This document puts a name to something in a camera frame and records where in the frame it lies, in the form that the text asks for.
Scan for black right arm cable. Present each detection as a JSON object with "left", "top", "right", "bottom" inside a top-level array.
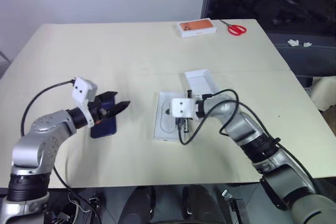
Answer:
[{"left": 177, "top": 89, "right": 317, "bottom": 193}]

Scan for white phone box base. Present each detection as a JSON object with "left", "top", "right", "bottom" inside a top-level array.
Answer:
[{"left": 152, "top": 90, "right": 196, "bottom": 145}]

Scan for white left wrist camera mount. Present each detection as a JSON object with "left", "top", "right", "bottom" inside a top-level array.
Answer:
[{"left": 71, "top": 76, "right": 98, "bottom": 127}]

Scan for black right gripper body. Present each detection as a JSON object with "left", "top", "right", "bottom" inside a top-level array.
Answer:
[{"left": 174, "top": 116, "right": 194, "bottom": 131}]

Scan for cream cushion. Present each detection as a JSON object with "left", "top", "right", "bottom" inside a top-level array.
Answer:
[{"left": 311, "top": 76, "right": 336, "bottom": 112}]

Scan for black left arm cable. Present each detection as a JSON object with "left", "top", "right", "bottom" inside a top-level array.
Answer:
[{"left": 20, "top": 79, "right": 77, "bottom": 137}]

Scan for white phone box lid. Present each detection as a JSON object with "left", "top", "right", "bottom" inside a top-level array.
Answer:
[{"left": 184, "top": 68, "right": 221, "bottom": 98}]

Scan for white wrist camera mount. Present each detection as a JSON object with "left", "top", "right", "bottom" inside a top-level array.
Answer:
[
  {"left": 170, "top": 97, "right": 197, "bottom": 120},
  {"left": 71, "top": 76, "right": 98, "bottom": 127}
]

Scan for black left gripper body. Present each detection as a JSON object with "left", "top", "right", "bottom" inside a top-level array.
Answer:
[{"left": 88, "top": 94, "right": 111, "bottom": 125}]

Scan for dark blue smartphone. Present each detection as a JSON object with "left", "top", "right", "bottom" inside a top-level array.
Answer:
[{"left": 90, "top": 95, "right": 118, "bottom": 139}]

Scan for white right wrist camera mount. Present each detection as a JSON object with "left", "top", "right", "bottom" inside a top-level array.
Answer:
[{"left": 170, "top": 97, "right": 197, "bottom": 120}]

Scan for dark grey sofa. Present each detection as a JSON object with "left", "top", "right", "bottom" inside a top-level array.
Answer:
[{"left": 262, "top": 29, "right": 336, "bottom": 88}]

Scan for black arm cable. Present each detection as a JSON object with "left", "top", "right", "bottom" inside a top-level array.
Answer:
[
  {"left": 20, "top": 79, "right": 77, "bottom": 137},
  {"left": 177, "top": 89, "right": 317, "bottom": 193}
]

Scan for red handled scissors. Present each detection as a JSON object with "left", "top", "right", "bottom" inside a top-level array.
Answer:
[{"left": 219, "top": 19, "right": 248, "bottom": 37}]

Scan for black metal clamp bracket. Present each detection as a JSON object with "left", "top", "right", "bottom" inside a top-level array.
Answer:
[{"left": 222, "top": 189, "right": 250, "bottom": 224}]

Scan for white box with orange print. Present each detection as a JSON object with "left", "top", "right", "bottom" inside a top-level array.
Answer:
[{"left": 177, "top": 18, "right": 218, "bottom": 39}]

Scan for black rounded shape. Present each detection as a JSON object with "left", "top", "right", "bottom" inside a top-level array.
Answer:
[
  {"left": 125, "top": 186, "right": 156, "bottom": 224},
  {"left": 182, "top": 184, "right": 226, "bottom": 224}
]

